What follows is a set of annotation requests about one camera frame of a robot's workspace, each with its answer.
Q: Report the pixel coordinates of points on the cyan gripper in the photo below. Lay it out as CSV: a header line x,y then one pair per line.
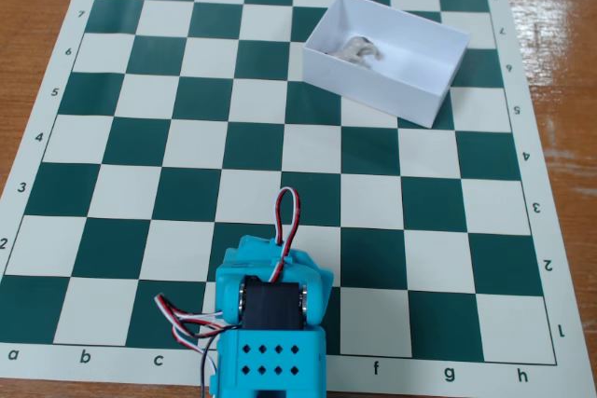
x,y
261,249

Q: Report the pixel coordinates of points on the small grey toy horse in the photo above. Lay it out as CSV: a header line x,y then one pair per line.
x,y
356,49

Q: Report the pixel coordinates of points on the cyan robot arm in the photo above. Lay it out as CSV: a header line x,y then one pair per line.
x,y
270,360

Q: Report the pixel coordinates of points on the white open paper box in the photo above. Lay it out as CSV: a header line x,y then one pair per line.
x,y
410,72

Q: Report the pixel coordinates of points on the green and white chessboard mat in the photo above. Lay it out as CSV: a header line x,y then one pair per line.
x,y
396,211

